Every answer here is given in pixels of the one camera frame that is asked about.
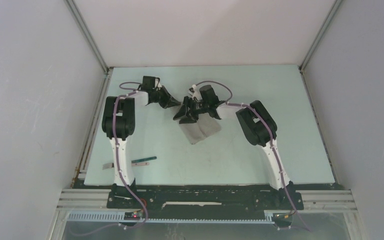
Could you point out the left aluminium frame post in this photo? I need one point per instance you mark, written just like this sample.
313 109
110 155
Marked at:
85 31

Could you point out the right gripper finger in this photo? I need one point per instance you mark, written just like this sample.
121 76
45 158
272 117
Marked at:
194 117
184 110

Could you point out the aluminium frame post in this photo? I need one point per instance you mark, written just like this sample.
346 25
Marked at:
85 31
320 34

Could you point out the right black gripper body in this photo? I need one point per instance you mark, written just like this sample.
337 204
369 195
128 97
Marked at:
198 108

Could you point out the grey cloth napkin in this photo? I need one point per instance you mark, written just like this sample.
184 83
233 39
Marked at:
205 127

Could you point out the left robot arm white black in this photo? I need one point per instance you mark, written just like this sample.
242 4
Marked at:
119 122

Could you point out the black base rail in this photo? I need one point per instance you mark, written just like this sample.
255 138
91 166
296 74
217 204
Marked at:
205 202

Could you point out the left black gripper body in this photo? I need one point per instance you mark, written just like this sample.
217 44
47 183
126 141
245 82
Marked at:
157 97

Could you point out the white slotted cable duct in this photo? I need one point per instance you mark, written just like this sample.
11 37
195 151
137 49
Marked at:
119 217

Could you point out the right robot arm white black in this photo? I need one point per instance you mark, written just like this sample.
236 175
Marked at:
258 126

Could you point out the right aluminium frame post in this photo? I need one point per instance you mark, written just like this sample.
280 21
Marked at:
320 34

